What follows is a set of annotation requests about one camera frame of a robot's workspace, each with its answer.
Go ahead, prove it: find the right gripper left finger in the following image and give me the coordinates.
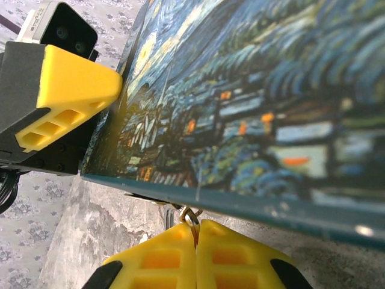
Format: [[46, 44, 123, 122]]
[[82, 223, 198, 289]]

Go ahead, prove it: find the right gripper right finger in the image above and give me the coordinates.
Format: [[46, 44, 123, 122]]
[[196, 219, 313, 289]]

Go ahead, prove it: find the starry night painted box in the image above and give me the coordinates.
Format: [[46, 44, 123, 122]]
[[79, 0, 385, 251]]

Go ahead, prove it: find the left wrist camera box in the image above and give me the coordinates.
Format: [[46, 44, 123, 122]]
[[16, 0, 99, 61]]

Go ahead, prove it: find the black wire bundle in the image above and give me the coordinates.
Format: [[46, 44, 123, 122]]
[[0, 173, 20, 215]]

